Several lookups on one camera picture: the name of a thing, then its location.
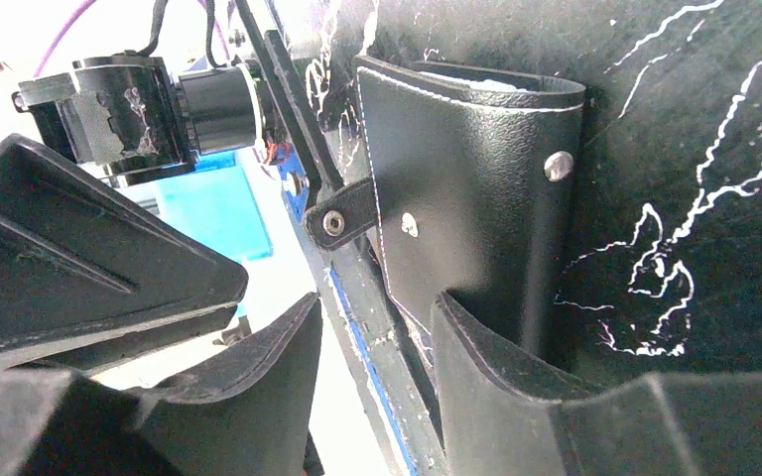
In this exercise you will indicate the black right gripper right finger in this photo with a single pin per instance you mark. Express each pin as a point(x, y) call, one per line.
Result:
point(507, 412)

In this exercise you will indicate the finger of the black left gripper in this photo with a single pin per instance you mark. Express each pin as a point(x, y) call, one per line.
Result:
point(81, 263)

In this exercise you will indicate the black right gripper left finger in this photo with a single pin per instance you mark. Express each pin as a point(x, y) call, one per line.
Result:
point(244, 411)

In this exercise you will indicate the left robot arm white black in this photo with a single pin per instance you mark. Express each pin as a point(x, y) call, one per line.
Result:
point(125, 121)

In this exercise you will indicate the blue bin under table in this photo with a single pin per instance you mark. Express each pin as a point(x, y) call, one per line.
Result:
point(214, 205)

